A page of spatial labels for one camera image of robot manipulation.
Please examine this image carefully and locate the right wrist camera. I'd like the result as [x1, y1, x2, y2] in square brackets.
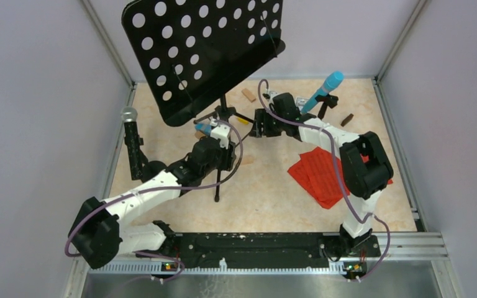
[261, 91, 279, 104]

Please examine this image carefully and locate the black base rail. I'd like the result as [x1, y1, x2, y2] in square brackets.
[157, 232, 381, 269]

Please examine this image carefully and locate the light wooden block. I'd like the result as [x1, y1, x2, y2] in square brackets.
[241, 88, 257, 102]
[241, 155, 255, 165]

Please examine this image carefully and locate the light wooden block front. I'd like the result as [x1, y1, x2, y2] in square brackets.
[241, 155, 255, 165]

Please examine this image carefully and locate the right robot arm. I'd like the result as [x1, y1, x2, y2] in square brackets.
[250, 93, 394, 256]

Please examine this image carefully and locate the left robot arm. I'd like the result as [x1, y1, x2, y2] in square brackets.
[65, 137, 243, 269]

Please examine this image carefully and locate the black silver-head microphone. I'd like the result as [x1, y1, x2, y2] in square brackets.
[121, 106, 144, 180]

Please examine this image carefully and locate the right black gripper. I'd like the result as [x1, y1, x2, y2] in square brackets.
[250, 108, 287, 138]

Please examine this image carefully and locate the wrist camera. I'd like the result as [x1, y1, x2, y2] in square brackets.
[261, 91, 279, 104]
[209, 119, 231, 149]

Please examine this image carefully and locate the blue yellow toy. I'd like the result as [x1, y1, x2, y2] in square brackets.
[194, 117, 247, 140]

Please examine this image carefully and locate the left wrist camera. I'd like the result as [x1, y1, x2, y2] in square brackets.
[209, 119, 231, 149]

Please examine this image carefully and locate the black round-base microphone stand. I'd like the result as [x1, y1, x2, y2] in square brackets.
[316, 94, 338, 120]

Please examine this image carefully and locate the blue playing card box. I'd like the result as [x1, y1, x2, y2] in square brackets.
[296, 97, 309, 106]

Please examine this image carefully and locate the black music stand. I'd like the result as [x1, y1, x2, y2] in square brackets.
[120, 0, 287, 203]

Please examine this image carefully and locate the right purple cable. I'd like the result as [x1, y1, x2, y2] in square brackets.
[257, 79, 391, 282]

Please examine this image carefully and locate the light wooden block back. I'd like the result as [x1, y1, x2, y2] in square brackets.
[241, 88, 257, 102]

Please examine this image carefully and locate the red sheet music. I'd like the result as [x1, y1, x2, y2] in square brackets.
[287, 146, 394, 210]

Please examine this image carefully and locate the blue toy microphone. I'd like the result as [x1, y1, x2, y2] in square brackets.
[301, 71, 345, 114]

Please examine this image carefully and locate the dark brown wooden block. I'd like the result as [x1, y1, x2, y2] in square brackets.
[340, 114, 354, 127]

